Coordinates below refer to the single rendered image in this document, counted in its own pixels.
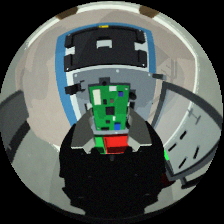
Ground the red open-top bin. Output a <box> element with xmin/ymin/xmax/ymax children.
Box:
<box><xmin>104</xmin><ymin>133</ymin><xmax>129</xmax><ymax>154</ymax></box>

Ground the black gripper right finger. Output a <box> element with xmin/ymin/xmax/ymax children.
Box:
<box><xmin>127</xmin><ymin>106</ymin><xmax>166</xmax><ymax>174</ymax></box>

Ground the green bin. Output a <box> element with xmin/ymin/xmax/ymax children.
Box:
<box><xmin>94</xmin><ymin>134</ymin><xmax>106</xmax><ymax>154</ymax></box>

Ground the green circuit board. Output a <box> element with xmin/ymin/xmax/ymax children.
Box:
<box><xmin>89</xmin><ymin>85</ymin><xmax>129</xmax><ymax>131</ymax></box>

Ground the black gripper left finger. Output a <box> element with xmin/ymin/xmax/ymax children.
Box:
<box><xmin>59</xmin><ymin>107</ymin><xmax>96</xmax><ymax>178</ymax></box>

